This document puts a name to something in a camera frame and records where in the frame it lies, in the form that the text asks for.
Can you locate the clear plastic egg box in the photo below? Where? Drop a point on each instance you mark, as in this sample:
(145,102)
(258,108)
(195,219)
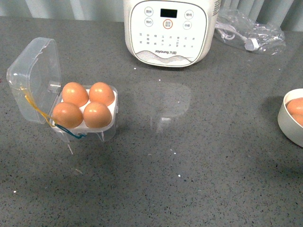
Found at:
(35,81)

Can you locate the brown egg in bowl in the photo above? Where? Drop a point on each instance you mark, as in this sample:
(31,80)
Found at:
(295,106)

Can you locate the brown egg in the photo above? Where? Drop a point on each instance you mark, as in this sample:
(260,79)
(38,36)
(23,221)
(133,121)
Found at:
(295,106)
(97,115)
(102,93)
(75,93)
(67,115)

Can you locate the white bowl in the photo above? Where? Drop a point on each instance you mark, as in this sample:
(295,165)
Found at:
(287,124)

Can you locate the clear plastic bag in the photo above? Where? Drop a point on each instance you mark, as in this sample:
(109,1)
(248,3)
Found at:
(235,29)

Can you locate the white Joyoung blender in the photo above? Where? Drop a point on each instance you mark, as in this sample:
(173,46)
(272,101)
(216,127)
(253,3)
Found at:
(170,33)

